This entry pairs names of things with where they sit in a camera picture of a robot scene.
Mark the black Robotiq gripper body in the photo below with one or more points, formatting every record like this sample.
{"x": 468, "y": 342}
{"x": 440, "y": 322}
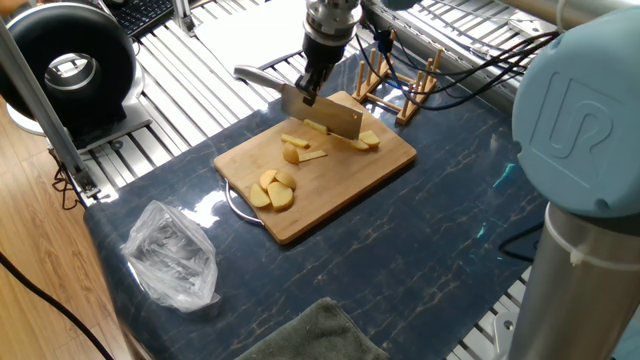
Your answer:
{"x": 324, "y": 52}

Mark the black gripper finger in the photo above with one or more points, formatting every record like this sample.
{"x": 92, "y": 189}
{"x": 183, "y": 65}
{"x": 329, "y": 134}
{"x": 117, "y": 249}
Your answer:
{"x": 322, "y": 75}
{"x": 310, "y": 85}

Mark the steel cleaver knife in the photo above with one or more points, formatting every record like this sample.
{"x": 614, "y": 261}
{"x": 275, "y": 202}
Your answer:
{"x": 345, "y": 117}

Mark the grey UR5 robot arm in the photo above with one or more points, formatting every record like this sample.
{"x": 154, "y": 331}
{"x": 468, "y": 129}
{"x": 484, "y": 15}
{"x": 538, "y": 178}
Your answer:
{"x": 575, "y": 125}

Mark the thin potato slice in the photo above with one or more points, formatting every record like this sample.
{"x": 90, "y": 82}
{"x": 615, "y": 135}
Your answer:
{"x": 295, "y": 141}
{"x": 312, "y": 155}

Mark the white paper pad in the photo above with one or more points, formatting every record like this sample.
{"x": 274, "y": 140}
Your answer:
{"x": 240, "y": 35}

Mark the wooden peg rack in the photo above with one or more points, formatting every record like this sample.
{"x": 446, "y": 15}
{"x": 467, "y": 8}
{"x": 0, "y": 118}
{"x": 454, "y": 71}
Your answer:
{"x": 406, "y": 114}

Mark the wooden cutting board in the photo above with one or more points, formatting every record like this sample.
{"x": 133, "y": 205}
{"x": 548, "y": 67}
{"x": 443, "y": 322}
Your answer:
{"x": 340, "y": 185}

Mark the dark blue marbled mat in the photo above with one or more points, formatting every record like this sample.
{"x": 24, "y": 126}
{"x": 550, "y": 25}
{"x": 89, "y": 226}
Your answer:
{"x": 425, "y": 225}

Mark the black keyboard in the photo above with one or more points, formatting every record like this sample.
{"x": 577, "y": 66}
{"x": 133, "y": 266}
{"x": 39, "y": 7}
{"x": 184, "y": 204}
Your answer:
{"x": 142, "y": 15}

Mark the clear plastic bag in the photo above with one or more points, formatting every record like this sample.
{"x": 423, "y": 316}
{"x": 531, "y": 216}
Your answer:
{"x": 170, "y": 255}

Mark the grey-green towel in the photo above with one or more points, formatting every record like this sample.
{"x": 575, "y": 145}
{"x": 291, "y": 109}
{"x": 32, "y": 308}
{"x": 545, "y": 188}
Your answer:
{"x": 320, "y": 335}

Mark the perforated aluminium plate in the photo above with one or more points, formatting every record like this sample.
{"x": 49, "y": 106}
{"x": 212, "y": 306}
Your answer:
{"x": 505, "y": 332}

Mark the short aluminium post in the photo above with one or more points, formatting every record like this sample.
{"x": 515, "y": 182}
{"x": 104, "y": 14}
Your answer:
{"x": 182, "y": 15}

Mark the slanted aluminium post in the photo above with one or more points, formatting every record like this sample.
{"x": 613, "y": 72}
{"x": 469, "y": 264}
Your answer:
{"x": 40, "y": 105}

